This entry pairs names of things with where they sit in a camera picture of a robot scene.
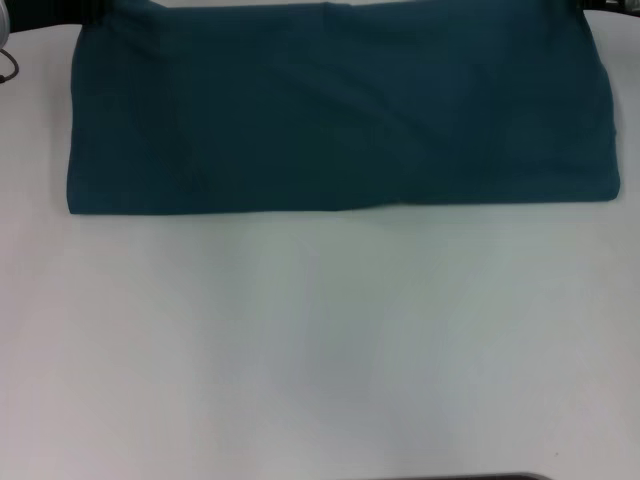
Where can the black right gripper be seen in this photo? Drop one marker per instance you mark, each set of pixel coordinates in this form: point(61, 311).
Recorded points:
point(610, 4)

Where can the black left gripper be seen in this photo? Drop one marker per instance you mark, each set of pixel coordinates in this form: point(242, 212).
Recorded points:
point(50, 12)

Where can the teal blue t-shirt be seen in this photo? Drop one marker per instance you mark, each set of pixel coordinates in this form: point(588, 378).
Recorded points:
point(325, 115)

